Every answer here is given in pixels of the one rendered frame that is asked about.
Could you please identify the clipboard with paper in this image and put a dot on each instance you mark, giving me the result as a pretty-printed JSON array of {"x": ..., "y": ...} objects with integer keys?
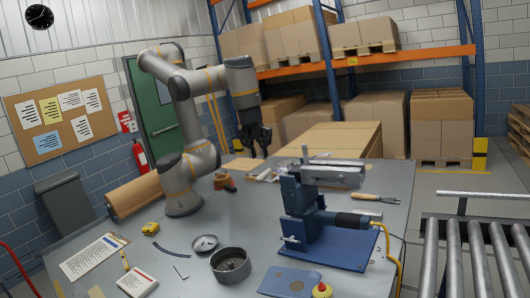
[{"x": 93, "y": 256}]

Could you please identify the grey roller conveyor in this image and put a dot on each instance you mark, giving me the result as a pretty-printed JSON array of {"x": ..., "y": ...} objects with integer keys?
[{"x": 476, "y": 256}]

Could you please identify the grey round lid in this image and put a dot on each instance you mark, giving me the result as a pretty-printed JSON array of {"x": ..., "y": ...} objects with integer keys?
[{"x": 204, "y": 243}]

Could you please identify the brown paper roll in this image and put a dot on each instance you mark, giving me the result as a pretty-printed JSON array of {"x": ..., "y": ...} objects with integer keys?
[{"x": 134, "y": 194}]

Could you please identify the grey stapler lever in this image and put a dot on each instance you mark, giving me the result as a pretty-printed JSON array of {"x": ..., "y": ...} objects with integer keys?
[{"x": 290, "y": 239}]

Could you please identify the cardboard boxes on pallet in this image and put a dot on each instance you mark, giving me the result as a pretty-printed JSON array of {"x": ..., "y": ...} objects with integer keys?
[
  {"x": 294, "y": 35},
  {"x": 242, "y": 43},
  {"x": 441, "y": 124},
  {"x": 364, "y": 35}
]

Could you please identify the grey stapler magazine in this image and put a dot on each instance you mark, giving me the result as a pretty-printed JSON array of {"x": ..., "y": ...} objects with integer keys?
[{"x": 333, "y": 174}]

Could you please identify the yellow tape measure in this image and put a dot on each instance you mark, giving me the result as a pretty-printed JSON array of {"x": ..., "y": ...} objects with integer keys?
[{"x": 150, "y": 228}]

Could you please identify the dark blue curved strip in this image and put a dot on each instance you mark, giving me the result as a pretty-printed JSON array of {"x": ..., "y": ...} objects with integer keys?
[{"x": 167, "y": 252}]

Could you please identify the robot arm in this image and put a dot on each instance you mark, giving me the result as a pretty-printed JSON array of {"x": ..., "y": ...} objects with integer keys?
[{"x": 188, "y": 120}]

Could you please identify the blue cloth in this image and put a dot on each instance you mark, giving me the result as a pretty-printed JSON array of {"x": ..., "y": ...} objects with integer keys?
[{"x": 285, "y": 283}]

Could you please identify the red wall alarm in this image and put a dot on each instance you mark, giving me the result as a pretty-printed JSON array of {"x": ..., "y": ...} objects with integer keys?
[{"x": 124, "y": 120}]

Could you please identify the yellow utility knife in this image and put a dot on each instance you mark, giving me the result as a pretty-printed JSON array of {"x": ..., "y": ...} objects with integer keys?
[{"x": 124, "y": 261}]

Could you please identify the grey bin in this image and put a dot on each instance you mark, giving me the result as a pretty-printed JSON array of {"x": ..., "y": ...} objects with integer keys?
[{"x": 66, "y": 205}]

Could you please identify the thin bent staple stick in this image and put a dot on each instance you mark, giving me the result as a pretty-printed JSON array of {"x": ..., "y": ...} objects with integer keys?
[{"x": 180, "y": 273}]

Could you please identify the yellow black corner guard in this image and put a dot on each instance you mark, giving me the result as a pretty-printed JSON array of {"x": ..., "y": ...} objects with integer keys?
[
  {"x": 480, "y": 153},
  {"x": 237, "y": 147}
]

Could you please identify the wooden pallet stack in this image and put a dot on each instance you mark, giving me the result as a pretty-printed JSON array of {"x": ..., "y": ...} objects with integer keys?
[{"x": 521, "y": 132}]

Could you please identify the white red booklet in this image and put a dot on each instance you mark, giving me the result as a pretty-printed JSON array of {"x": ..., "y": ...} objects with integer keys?
[{"x": 136, "y": 283}]

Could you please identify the orange tape dispenser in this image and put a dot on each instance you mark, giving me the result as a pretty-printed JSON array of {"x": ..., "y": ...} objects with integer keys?
[{"x": 222, "y": 180}]

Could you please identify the large flat cardboard box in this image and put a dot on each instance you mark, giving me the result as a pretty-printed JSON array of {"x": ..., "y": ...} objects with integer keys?
[{"x": 331, "y": 138}]

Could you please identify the flat cardboard sheet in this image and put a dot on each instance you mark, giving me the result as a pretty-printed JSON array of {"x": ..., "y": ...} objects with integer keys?
[{"x": 242, "y": 164}]

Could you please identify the blue stapler body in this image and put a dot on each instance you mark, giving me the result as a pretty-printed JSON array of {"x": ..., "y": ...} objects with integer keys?
[{"x": 304, "y": 207}]

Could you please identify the black marker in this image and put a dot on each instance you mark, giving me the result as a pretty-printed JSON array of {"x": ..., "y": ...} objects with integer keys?
[{"x": 230, "y": 188}]

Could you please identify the blue stapler base plate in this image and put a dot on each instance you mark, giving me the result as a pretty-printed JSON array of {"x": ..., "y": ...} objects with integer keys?
[{"x": 335, "y": 252}]

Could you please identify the blue orange pallet rack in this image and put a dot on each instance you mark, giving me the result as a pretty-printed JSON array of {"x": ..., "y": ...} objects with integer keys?
[{"x": 372, "y": 58}]

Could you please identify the yellow bottle red cap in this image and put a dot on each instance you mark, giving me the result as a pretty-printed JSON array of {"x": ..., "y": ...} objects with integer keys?
[{"x": 322, "y": 291}]

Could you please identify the black wall clock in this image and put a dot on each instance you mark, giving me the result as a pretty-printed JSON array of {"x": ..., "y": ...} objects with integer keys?
[{"x": 39, "y": 16}]

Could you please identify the green door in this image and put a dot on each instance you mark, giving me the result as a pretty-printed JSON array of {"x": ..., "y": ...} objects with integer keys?
[{"x": 155, "y": 124}]

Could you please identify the cork notice board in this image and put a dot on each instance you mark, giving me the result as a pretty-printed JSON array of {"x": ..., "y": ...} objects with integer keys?
[{"x": 58, "y": 120}]

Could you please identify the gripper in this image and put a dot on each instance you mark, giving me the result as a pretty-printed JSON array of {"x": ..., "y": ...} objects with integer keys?
[{"x": 250, "y": 120}]

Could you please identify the white roll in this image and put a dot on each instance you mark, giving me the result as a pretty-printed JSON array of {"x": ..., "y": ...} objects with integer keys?
[{"x": 263, "y": 174}]

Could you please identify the red fire extinguisher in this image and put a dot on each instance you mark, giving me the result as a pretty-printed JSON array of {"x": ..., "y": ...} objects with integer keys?
[{"x": 140, "y": 158}]

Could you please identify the grey scrap cup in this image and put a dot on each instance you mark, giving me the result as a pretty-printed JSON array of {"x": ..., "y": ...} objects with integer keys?
[{"x": 230, "y": 267}]

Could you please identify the grey stapler nose plate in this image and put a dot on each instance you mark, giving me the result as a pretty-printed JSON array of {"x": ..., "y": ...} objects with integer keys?
[{"x": 304, "y": 154}]

